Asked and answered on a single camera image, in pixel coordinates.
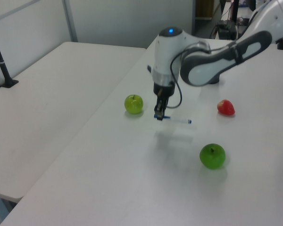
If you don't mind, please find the grey partition post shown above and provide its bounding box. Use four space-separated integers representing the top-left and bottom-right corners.
62 0 79 43

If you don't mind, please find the yellow wooden cabinet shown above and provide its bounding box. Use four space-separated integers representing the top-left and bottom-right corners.
195 0 214 20

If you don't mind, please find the black pole with base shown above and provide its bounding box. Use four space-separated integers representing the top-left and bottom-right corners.
0 23 19 89

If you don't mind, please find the yellow-green apple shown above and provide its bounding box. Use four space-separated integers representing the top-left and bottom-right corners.
124 94 144 115

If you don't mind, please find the dark equipment box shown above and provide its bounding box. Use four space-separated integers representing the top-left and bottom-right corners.
216 19 238 40

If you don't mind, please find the dark green apple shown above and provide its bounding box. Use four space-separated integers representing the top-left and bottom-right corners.
199 143 226 170

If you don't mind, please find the white side table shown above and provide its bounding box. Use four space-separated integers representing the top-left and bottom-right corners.
0 41 147 204

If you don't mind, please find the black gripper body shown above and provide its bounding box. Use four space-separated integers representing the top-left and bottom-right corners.
152 81 175 98

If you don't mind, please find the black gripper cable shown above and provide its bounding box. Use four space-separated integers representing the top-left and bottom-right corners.
167 44 229 109

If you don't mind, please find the white marker with blue cap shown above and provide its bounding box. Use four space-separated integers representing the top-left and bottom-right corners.
153 114 192 125

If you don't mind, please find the black stand pole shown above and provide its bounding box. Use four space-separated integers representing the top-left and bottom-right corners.
231 0 240 22

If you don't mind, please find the red strawberry toy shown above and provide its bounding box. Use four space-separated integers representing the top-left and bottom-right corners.
216 99 236 116

